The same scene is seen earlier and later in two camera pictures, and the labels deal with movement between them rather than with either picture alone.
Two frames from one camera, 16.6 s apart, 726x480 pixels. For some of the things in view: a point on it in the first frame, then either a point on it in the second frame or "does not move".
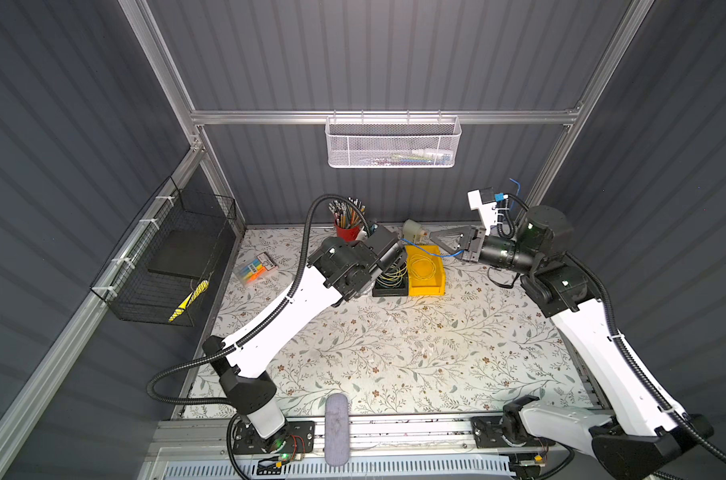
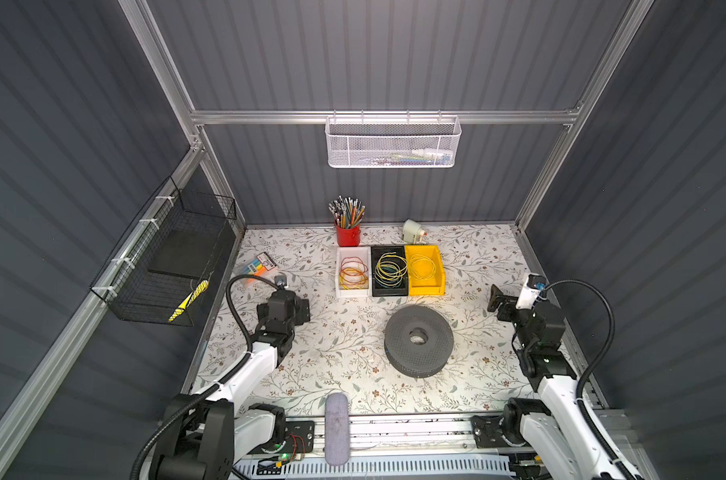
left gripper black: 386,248 to 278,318
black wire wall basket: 163,268 does not move
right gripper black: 466,234 to 509,306
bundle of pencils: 345,214 does not move
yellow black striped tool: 190,300 does not move
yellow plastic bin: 425,271 does not move
